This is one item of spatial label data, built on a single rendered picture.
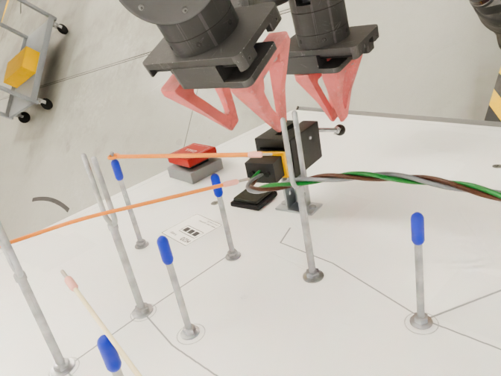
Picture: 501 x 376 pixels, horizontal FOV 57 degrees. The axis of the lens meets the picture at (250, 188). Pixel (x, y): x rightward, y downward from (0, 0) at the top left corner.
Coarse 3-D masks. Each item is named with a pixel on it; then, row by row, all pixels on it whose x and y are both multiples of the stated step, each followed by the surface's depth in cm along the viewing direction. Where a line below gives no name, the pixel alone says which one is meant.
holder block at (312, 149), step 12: (288, 120) 49; (264, 132) 47; (276, 132) 46; (288, 132) 46; (300, 132) 45; (312, 132) 47; (264, 144) 45; (276, 144) 44; (312, 144) 47; (312, 156) 47
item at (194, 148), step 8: (192, 144) 66; (200, 144) 66; (176, 152) 64; (184, 152) 63; (192, 152) 63; (200, 152) 62; (208, 152) 63; (216, 152) 64; (168, 160) 64; (176, 160) 63; (184, 160) 61; (192, 160) 61; (200, 160) 62; (208, 160) 64; (192, 168) 63
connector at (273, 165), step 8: (248, 160) 44; (256, 160) 43; (264, 160) 43; (272, 160) 42; (280, 160) 43; (248, 168) 43; (256, 168) 43; (264, 168) 42; (272, 168) 42; (280, 168) 43; (248, 176) 44; (264, 176) 43; (272, 176) 42; (280, 176) 43
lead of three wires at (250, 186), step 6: (258, 174) 42; (252, 180) 41; (288, 180) 35; (300, 180) 34; (246, 186) 40; (252, 186) 38; (264, 186) 37; (270, 186) 36; (276, 186) 36; (282, 186) 35; (288, 186) 35; (252, 192) 38; (258, 192) 37
